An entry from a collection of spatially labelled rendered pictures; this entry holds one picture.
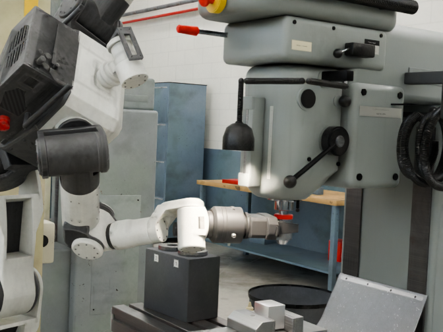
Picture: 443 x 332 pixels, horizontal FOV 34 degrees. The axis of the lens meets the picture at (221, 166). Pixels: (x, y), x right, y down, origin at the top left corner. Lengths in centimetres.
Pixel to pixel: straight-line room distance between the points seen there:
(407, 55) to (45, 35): 89
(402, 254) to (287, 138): 54
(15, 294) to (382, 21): 116
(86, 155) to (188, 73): 834
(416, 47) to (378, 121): 24
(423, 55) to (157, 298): 105
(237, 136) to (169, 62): 875
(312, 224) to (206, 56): 288
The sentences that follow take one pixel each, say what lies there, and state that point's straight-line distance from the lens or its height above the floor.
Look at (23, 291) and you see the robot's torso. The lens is 202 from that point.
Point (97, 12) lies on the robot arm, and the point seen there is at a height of 175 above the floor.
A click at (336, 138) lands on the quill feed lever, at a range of 172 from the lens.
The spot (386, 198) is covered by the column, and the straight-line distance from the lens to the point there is 207.
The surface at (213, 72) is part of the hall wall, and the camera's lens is 942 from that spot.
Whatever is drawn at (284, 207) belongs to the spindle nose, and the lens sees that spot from 178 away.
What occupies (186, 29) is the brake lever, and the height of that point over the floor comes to 170.
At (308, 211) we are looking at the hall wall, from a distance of 793.
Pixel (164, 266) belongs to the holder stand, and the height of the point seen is 105.
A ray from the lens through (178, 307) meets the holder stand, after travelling 219.
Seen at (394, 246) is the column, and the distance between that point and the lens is 206.
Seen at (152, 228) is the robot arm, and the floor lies 123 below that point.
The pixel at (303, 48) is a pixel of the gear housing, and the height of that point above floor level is 166.
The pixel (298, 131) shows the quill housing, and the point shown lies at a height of 147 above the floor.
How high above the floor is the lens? 147
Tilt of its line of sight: 3 degrees down
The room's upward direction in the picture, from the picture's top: 3 degrees clockwise
